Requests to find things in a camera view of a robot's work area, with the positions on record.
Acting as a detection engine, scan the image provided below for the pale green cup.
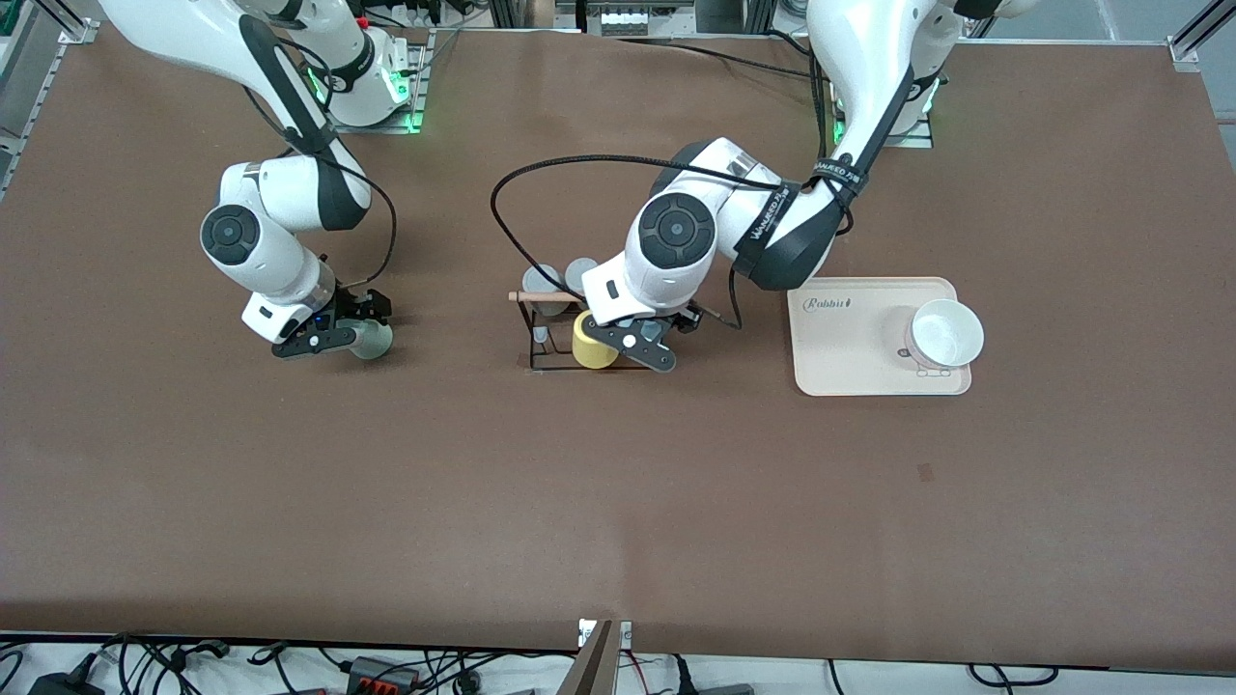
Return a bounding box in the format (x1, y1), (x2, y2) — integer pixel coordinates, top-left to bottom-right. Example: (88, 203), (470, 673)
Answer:
(348, 319), (395, 362)

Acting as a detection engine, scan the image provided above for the yellow cup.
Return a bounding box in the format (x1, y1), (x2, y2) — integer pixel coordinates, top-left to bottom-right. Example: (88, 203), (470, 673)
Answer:
(572, 310), (622, 371)

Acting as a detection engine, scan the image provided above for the cream rabbit print tray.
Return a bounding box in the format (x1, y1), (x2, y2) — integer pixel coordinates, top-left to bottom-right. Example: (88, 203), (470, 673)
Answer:
(787, 277), (973, 398)

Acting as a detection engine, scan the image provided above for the white bowl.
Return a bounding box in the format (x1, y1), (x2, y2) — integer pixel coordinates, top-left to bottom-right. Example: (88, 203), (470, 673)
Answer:
(904, 298), (986, 374)

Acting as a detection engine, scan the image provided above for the grey terminal block device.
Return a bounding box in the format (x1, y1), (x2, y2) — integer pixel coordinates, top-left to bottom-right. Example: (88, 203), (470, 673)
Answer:
(597, 8), (660, 37)

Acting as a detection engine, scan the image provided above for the black red connector box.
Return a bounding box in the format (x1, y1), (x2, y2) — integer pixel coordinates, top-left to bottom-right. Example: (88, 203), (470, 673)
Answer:
(346, 655), (422, 695)

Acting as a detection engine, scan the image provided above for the black power adapter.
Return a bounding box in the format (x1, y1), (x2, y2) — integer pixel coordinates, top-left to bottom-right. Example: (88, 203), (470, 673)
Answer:
(27, 670), (105, 695)

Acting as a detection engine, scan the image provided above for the black wire cup rack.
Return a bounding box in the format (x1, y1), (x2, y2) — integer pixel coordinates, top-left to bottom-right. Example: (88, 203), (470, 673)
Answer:
(508, 289), (669, 374)

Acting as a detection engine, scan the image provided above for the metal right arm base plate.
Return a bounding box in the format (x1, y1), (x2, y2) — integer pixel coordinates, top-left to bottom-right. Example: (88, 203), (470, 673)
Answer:
(326, 29), (428, 135)

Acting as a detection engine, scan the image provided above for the black cable on table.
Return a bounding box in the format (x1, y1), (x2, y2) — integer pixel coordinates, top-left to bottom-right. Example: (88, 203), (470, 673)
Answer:
(618, 36), (822, 84)

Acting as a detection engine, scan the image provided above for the brown grey post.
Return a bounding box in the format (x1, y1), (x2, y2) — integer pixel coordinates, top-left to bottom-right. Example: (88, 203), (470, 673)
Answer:
(558, 620), (619, 695)

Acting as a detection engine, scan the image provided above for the black looped floor cable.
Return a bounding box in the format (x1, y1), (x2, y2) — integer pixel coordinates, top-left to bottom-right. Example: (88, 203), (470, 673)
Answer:
(969, 663), (1060, 689)

